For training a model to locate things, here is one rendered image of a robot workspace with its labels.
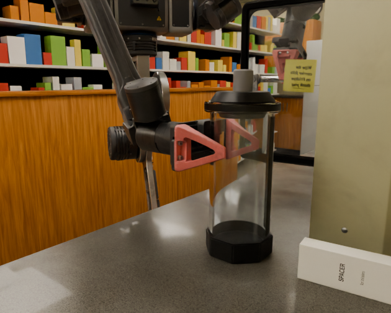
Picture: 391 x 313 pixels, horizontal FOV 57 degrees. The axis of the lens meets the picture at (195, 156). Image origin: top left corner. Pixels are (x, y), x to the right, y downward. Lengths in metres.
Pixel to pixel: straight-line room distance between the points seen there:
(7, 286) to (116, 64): 0.41
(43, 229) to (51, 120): 0.71
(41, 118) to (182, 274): 2.02
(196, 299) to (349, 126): 0.32
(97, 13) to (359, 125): 0.51
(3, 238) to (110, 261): 1.95
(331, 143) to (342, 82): 0.09
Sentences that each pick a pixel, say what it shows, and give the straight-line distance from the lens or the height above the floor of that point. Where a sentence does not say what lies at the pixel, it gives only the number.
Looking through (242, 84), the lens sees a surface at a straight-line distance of 0.51.
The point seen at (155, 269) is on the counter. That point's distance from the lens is 0.52.
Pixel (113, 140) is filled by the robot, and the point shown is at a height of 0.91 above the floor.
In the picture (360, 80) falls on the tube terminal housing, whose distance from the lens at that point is 0.57.
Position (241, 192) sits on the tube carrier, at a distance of 0.50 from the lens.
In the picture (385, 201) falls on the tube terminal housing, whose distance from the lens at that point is 0.58.
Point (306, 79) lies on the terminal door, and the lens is 0.91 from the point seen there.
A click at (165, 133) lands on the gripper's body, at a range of 0.58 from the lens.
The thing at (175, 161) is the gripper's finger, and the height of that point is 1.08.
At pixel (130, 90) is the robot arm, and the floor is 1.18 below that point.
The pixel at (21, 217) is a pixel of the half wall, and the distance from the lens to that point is 2.49.
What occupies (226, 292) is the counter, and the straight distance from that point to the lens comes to 0.47.
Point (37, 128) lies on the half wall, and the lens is 2.43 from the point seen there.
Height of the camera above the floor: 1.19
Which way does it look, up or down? 12 degrees down
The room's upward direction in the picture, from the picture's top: straight up
